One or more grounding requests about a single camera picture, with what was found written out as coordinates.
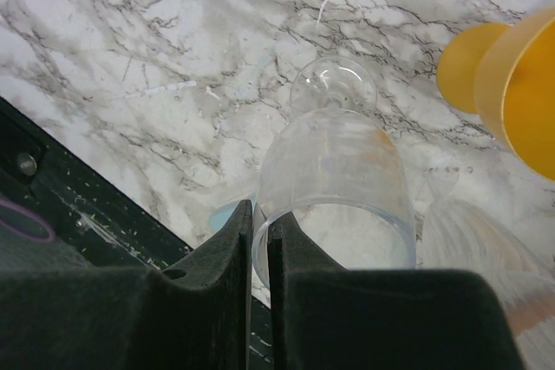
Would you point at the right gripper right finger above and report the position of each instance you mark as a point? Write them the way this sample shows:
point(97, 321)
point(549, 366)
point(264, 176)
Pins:
point(327, 317)

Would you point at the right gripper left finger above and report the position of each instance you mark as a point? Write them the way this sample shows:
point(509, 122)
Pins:
point(193, 315)

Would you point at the clear ribbed wine glass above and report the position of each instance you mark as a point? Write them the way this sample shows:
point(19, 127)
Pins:
point(460, 235)

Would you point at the yellow plastic wine glass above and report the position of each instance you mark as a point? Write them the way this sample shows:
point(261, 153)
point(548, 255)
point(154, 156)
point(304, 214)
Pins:
point(505, 74)

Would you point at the light blue eraser bar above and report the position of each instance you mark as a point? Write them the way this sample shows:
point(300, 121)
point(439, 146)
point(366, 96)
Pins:
point(220, 216)

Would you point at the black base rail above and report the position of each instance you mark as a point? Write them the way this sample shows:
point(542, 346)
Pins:
point(69, 216)

